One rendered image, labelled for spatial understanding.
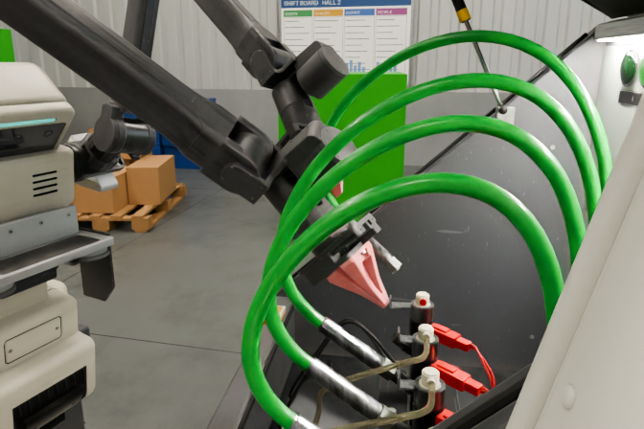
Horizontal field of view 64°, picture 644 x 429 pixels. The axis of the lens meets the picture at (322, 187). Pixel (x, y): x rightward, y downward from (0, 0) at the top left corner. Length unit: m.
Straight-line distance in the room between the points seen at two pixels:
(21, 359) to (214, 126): 0.77
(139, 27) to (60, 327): 0.65
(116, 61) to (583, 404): 0.53
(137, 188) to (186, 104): 4.23
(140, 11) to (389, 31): 5.98
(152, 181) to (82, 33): 4.18
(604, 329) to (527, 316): 0.81
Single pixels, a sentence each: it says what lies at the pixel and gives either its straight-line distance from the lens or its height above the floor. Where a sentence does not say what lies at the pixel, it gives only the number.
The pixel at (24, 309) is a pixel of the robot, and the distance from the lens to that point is 1.23.
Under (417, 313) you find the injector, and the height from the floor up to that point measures 1.10.
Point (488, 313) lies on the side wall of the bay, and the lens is 1.01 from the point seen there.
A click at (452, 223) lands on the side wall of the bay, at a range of 0.94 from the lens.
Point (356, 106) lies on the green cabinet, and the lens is 3.83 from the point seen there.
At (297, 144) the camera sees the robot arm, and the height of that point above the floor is 1.30.
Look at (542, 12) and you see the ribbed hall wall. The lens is 7.16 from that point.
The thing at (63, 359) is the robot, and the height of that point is 0.79.
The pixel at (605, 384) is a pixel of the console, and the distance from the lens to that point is 0.21.
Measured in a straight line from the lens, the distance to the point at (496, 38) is 0.64.
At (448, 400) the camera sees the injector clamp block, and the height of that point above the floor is 0.98.
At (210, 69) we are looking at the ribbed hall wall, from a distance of 7.72.
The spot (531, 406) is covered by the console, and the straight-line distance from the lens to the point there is 0.27.
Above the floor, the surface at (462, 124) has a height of 1.34.
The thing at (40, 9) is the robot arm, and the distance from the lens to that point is 0.63.
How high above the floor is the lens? 1.39
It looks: 14 degrees down
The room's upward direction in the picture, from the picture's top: straight up
